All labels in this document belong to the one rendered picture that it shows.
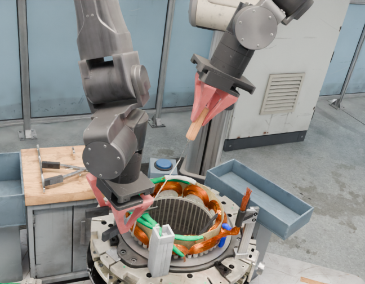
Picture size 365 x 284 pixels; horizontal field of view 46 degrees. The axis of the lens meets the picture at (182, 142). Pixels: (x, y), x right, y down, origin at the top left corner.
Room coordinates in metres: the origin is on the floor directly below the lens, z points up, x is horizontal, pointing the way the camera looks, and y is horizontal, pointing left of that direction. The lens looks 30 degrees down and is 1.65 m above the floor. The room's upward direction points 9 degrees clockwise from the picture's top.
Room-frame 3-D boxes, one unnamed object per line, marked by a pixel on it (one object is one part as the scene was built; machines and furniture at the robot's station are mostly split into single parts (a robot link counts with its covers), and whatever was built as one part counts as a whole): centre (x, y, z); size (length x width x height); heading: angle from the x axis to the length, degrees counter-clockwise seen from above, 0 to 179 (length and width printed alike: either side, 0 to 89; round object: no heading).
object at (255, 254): (0.59, -0.16, 1.07); 0.04 x 0.02 x 0.05; 163
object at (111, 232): (0.51, 0.09, 1.17); 0.04 x 0.01 x 0.02; 144
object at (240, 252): (0.59, -0.14, 1.15); 0.03 x 0.02 x 0.12; 107
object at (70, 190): (0.81, 0.25, 1.05); 0.20 x 0.19 x 0.02; 115
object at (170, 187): (0.71, 0.01, 1.12); 0.06 x 0.02 x 0.04; 115
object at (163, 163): (0.93, 0.04, 1.04); 0.04 x 0.04 x 0.01
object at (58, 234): (0.81, 0.25, 0.91); 0.19 x 0.19 x 0.26; 25
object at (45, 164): (0.78, 0.28, 1.09); 0.04 x 0.01 x 0.02; 100
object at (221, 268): (0.55, -0.10, 1.10); 0.03 x 0.02 x 0.01; 45
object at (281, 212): (0.85, -0.20, 0.92); 0.25 x 0.11 x 0.28; 49
